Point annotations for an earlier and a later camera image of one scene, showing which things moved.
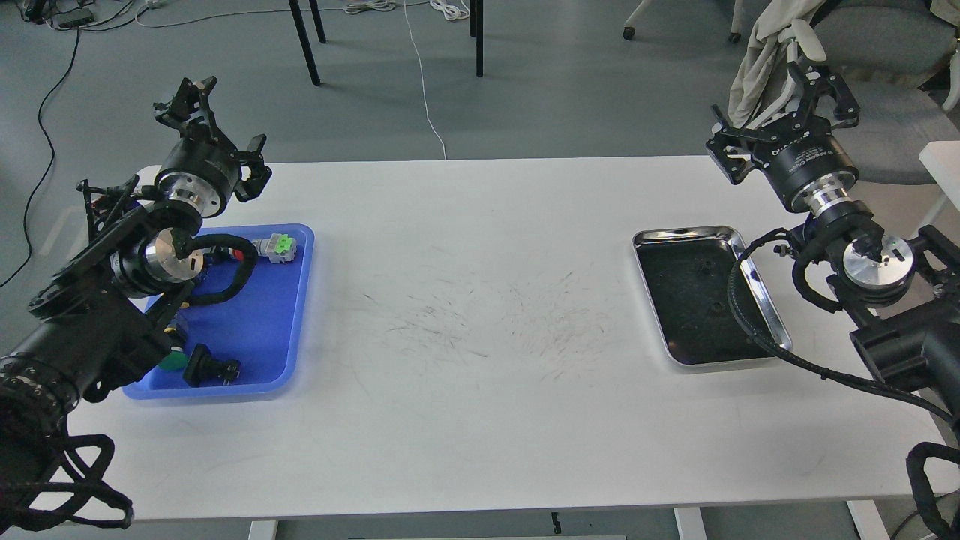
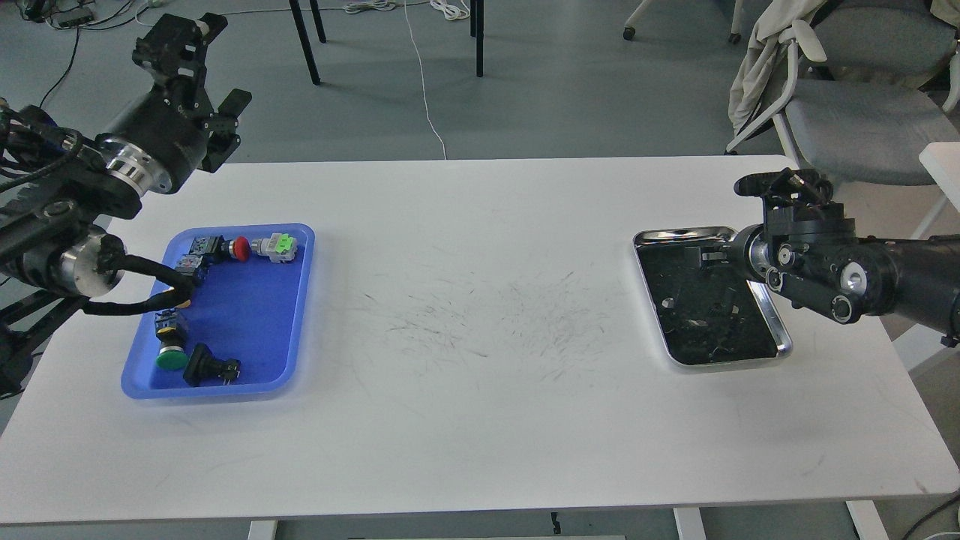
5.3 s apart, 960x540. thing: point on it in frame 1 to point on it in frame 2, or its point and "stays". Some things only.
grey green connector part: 280,248 stays
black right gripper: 795,151 to 748,256
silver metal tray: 685,271 stays
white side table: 943,159 stays
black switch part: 202,370 stays
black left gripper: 201,170 to 162,141
